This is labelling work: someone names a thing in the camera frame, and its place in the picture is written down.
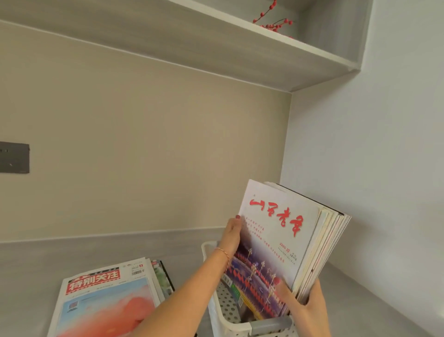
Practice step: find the person's left forearm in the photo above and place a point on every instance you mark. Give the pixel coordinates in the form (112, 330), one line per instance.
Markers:
(184, 295)

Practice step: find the person's right hand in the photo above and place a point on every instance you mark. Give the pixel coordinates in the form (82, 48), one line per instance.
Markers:
(310, 316)

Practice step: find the magazine with pastel cover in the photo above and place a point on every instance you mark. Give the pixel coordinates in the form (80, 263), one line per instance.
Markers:
(104, 302)

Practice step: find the person's left hand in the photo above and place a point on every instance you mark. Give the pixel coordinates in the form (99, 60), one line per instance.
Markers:
(230, 238)

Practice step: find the red berry branch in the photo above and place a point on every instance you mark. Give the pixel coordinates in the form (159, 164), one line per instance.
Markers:
(274, 25)

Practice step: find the person's left thumb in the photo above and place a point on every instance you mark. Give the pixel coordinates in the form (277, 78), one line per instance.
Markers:
(236, 227)

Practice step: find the stack of magazines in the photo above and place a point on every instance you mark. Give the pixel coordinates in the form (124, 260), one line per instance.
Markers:
(277, 225)

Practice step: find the magazine with green cover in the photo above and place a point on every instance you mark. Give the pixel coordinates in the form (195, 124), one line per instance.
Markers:
(163, 277)

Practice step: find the person's right thumb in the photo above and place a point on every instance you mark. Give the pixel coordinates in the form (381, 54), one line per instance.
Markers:
(287, 293)

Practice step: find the white perforated plastic basket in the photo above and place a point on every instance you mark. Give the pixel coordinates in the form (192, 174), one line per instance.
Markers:
(223, 309)

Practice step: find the grey wall socket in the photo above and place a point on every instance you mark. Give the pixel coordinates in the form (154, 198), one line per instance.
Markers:
(14, 158)

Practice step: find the grey wooden wall shelf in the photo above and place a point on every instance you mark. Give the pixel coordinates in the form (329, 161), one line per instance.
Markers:
(215, 52)

